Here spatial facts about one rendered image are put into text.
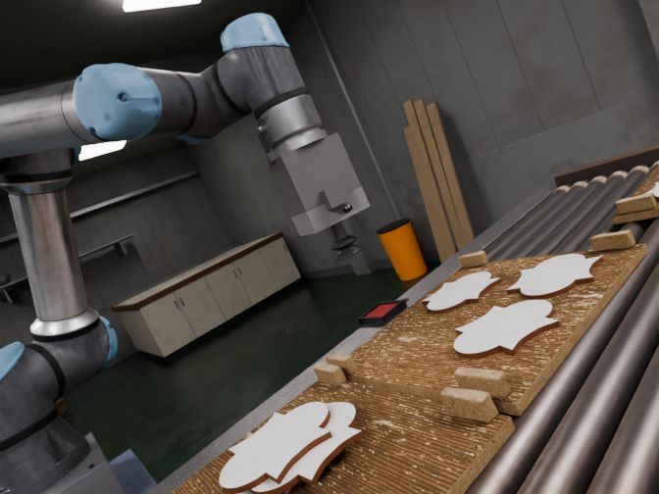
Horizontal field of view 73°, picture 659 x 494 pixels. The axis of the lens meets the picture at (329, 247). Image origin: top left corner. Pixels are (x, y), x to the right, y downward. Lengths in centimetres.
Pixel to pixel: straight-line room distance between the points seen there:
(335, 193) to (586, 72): 321
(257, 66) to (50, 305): 60
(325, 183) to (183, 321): 558
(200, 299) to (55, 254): 526
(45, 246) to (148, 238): 745
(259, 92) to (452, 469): 45
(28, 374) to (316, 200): 60
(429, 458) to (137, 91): 46
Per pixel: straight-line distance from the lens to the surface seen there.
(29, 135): 65
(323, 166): 56
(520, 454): 50
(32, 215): 92
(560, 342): 60
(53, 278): 94
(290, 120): 56
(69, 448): 96
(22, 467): 94
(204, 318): 617
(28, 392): 94
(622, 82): 361
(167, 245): 842
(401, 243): 446
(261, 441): 59
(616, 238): 83
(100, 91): 52
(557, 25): 371
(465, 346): 64
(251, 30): 59
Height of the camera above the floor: 122
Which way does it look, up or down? 7 degrees down
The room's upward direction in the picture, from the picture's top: 24 degrees counter-clockwise
